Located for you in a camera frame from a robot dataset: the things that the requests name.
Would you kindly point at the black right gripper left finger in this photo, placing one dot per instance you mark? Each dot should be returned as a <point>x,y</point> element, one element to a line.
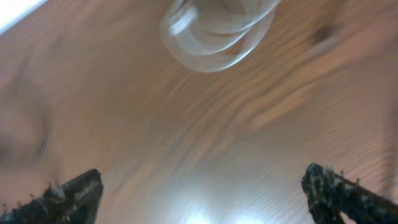
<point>75,202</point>

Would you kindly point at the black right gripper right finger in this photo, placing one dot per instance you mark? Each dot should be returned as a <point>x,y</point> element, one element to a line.
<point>329,195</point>

